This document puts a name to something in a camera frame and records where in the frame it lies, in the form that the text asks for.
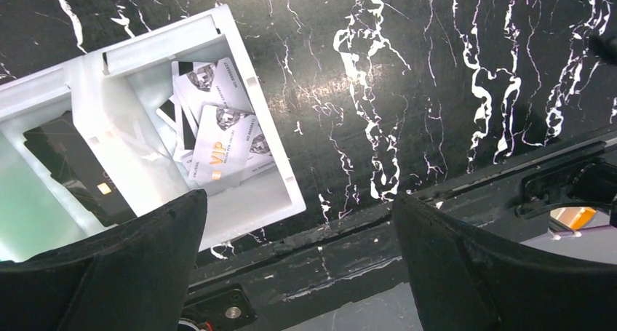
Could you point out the silver VIP card upper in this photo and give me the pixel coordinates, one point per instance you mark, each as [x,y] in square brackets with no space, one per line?
[217,83]

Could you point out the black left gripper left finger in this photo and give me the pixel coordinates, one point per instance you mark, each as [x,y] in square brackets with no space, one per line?
[130,277]

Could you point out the aluminium frame rail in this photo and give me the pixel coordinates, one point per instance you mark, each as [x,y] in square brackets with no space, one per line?
[272,283]

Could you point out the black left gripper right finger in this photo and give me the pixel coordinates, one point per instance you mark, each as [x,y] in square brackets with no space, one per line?
[465,278]

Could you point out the black chip card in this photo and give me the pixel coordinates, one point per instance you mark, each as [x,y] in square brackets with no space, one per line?
[58,145]

